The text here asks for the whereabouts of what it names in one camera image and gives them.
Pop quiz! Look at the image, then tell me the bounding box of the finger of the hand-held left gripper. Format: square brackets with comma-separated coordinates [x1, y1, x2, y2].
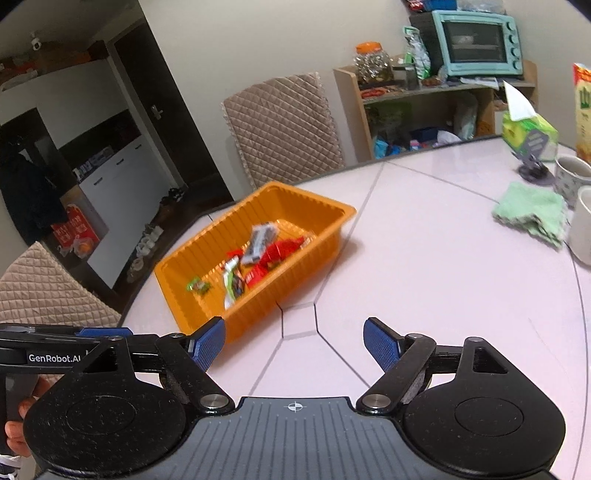
[0, 322, 134, 346]

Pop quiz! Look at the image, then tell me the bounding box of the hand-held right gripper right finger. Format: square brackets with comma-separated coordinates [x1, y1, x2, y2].
[355, 316, 513, 415]

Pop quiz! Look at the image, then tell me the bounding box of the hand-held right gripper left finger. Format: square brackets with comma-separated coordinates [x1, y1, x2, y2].
[83, 316, 234, 415]

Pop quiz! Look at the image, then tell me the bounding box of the silver snack packet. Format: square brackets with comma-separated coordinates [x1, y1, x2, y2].
[222, 258, 246, 311]

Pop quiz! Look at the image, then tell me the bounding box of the orange plastic tray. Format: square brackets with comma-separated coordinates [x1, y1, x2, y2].
[154, 181, 358, 344]

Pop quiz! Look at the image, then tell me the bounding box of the grey and black snack packet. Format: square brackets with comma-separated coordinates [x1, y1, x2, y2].
[242, 222, 279, 266]

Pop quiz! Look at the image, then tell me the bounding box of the person's left hand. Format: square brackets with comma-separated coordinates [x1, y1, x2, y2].
[4, 375, 51, 459]

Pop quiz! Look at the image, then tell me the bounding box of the beige quilted chair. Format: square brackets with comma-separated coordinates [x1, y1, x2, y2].
[221, 71, 346, 189]
[0, 241, 123, 334]

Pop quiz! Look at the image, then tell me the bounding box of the row of shoes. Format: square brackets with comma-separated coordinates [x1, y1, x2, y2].
[126, 185, 190, 283]

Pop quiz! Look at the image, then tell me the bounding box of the red printed bag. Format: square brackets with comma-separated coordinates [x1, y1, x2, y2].
[50, 204, 101, 258]

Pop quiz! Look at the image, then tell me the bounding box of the person's printed clothing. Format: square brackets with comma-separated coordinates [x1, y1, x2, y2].
[0, 455, 24, 480]

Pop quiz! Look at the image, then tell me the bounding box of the white cabinet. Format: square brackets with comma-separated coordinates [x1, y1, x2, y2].
[75, 133, 163, 289]

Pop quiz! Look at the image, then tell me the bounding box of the dark hanging jacket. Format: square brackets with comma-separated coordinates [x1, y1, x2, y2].
[0, 133, 71, 247]

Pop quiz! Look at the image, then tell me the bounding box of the green cloth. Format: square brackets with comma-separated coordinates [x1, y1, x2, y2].
[491, 181, 570, 251]

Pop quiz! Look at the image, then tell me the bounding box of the dark wooden door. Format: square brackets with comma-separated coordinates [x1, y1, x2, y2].
[112, 27, 234, 210]

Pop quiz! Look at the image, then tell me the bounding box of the white mug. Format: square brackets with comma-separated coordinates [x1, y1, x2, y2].
[567, 185, 591, 267]

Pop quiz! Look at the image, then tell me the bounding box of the wooden shelf unit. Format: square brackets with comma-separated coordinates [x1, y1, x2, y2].
[332, 59, 539, 163]

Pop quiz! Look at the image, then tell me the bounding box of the grey phone stand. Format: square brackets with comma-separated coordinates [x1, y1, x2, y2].
[516, 129, 556, 186]

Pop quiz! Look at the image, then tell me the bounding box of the patterned mug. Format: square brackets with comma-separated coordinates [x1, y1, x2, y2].
[553, 155, 591, 198]

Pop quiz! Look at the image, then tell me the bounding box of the green tissue box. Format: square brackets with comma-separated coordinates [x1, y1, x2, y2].
[501, 80, 560, 163]

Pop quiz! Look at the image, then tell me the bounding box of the clear jar with orange lid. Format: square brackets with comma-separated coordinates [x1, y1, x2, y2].
[353, 42, 394, 85]

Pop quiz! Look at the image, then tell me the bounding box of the green snack bag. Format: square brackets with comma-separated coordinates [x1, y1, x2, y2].
[402, 25, 431, 80]

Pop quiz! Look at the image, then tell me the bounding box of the printed carton box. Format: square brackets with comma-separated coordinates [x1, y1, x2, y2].
[573, 62, 591, 163]

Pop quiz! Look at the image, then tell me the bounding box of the teal toaster oven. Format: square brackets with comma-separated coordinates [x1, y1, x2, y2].
[431, 10, 525, 80]

